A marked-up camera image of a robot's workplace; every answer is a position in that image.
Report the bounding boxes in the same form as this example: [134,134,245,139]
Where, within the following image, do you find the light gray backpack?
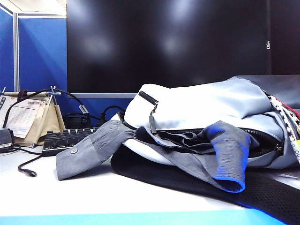
[110,75,300,225]

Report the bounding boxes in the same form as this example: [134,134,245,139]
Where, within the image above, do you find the black computer monitor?
[67,0,270,99]
[270,0,300,75]

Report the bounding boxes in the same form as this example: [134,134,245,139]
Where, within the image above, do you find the black power brick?
[65,113,92,130]

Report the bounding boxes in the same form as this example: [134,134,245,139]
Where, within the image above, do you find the black mechanical keyboard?
[42,127,99,157]

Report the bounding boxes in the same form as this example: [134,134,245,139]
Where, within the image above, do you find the desk calendar with beige stand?
[0,86,67,148]

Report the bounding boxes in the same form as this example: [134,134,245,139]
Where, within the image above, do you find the dark gray adapter box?
[0,128,15,148]

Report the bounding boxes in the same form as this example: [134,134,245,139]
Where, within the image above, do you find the white paper sheets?
[269,172,300,182]

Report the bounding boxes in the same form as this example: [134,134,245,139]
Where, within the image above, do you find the black plug with cable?
[100,105,128,128]

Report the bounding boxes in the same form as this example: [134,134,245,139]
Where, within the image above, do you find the black usb cable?
[0,144,45,178]

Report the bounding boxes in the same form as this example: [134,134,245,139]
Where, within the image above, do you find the white star-print lanyard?
[264,90,300,165]

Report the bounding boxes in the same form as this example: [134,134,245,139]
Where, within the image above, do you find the silver partition frame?
[0,4,68,92]

